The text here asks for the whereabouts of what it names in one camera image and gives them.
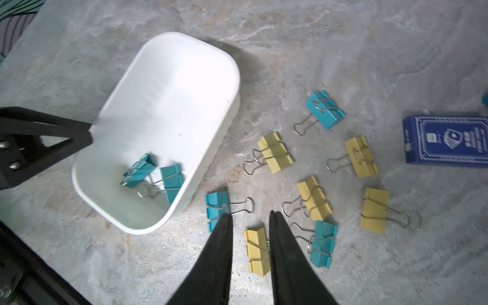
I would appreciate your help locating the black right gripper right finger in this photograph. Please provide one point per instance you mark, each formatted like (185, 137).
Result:
(293, 280)

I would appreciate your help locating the teal binder clip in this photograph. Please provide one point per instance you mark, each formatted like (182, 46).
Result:
(138, 172)
(323, 109)
(321, 244)
(218, 204)
(170, 183)

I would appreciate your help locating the yellow binder clip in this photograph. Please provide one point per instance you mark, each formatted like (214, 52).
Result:
(311, 201)
(271, 152)
(257, 251)
(360, 156)
(376, 213)

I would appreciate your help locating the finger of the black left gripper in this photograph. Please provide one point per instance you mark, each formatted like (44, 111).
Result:
(32, 142)

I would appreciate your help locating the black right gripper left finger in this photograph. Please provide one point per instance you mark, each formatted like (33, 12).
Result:
(209, 280)

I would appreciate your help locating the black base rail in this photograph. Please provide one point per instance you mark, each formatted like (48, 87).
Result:
(27, 279)

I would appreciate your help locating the white plastic storage tray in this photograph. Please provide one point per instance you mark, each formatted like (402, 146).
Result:
(175, 102)

